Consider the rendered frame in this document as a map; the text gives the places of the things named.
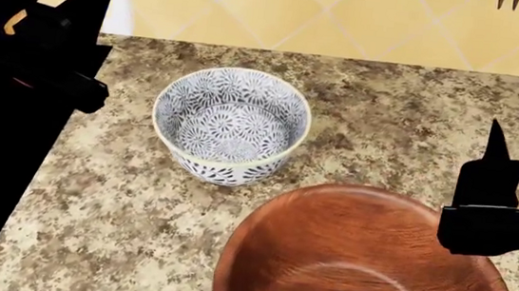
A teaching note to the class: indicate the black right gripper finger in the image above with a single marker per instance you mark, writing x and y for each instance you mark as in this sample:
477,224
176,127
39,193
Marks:
492,182

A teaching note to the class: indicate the brown wooden bowl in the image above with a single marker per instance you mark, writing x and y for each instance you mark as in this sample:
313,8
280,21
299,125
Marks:
325,252

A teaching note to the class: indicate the white blue floral ceramic bowl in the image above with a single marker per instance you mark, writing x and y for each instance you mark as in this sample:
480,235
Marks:
233,125

